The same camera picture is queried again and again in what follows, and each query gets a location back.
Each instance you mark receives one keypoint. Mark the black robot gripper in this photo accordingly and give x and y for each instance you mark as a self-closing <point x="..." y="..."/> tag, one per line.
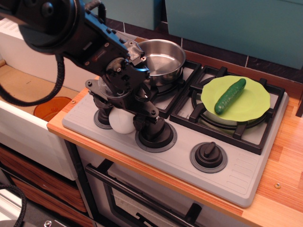
<point x="105" y="99"/>

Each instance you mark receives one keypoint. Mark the white toy mushroom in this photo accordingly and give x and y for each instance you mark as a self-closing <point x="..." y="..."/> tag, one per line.
<point x="121" y="121"/>

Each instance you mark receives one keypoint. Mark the green toy pickle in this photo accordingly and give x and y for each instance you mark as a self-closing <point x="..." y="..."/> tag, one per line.
<point x="229" y="96"/>

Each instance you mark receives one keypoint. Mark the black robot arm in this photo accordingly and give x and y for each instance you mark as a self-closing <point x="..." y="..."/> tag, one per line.
<point x="74" y="30"/>

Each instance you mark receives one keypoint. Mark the black left stove knob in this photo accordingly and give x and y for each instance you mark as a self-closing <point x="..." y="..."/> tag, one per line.
<point x="101" y="121"/>

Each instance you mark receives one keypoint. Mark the black stove knob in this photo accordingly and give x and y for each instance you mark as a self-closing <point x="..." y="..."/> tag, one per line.
<point x="156" y="137"/>
<point x="101" y="121"/>
<point x="208" y="157"/>

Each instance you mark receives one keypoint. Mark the black middle stove knob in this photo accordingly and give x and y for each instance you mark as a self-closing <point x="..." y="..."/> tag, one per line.
<point x="156" y="137"/>

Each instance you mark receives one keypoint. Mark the stainless steel pot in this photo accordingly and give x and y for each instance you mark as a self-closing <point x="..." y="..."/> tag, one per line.
<point x="164" y="59"/>

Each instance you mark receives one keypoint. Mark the black right stove knob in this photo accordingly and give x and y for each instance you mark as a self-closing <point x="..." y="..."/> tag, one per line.
<point x="208" y="157"/>

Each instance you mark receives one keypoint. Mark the grey toy stove top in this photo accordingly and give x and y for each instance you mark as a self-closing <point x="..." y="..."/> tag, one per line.
<point x="237" y="182"/>

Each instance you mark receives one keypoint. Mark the lime green plate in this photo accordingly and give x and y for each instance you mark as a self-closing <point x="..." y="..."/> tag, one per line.
<point x="252" y="103"/>

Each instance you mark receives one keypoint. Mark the black left burner grate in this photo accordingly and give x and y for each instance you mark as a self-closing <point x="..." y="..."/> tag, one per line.
<point x="166" y="97"/>

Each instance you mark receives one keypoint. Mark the black burner grate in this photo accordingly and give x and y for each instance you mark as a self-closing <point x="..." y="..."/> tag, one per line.
<point x="251" y="135"/>
<point x="166" y="97"/>

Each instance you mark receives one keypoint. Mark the toy oven door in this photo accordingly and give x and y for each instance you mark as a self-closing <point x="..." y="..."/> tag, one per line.
<point x="132" y="200"/>

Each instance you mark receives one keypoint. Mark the wooden drawer front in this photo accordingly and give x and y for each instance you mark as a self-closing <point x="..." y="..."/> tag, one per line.
<point x="44" y="187"/>

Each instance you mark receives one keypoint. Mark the black right burner grate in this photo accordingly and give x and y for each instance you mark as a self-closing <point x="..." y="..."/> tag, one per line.
<point x="251" y="135"/>

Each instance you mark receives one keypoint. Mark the brass countertop screw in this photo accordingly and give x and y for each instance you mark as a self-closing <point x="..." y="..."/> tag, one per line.
<point x="277" y="185"/>

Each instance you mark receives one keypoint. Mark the black oven door handle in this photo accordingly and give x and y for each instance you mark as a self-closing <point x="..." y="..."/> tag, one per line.
<point x="187" y="221"/>

